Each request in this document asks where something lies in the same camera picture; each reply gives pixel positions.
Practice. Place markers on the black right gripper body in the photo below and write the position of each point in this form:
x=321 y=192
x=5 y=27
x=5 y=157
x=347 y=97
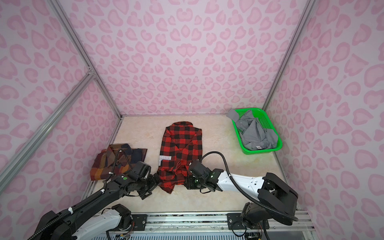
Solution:
x=194 y=182

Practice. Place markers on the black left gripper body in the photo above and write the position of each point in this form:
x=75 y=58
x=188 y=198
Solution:
x=146 y=185

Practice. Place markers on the red black plaid shirt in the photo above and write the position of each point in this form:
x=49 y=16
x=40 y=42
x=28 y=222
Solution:
x=181 y=145

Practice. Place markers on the green plastic basket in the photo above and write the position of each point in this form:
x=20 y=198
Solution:
x=266 y=123

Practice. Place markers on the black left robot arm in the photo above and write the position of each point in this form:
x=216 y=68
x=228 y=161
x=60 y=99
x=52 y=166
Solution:
x=68 y=224

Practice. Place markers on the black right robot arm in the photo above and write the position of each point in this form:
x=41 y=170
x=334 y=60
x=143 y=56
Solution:
x=269 y=196

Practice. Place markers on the folded brown plaid shirt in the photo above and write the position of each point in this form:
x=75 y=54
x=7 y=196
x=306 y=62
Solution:
x=117 y=159

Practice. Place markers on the grey shirt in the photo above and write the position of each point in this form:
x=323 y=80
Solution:
x=253 y=136

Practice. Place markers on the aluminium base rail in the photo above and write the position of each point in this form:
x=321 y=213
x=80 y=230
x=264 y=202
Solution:
x=192 y=226

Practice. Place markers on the aluminium frame diagonal bar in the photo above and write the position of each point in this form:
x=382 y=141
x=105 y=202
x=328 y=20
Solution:
x=19 y=160

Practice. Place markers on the left corner aluminium post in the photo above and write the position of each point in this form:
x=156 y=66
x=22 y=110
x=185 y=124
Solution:
x=79 y=46

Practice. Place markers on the corner aluminium post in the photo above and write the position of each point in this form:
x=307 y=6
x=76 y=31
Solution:
x=293 y=43
x=79 y=46

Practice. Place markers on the right corner aluminium post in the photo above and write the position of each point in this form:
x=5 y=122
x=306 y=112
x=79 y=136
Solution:
x=293 y=43

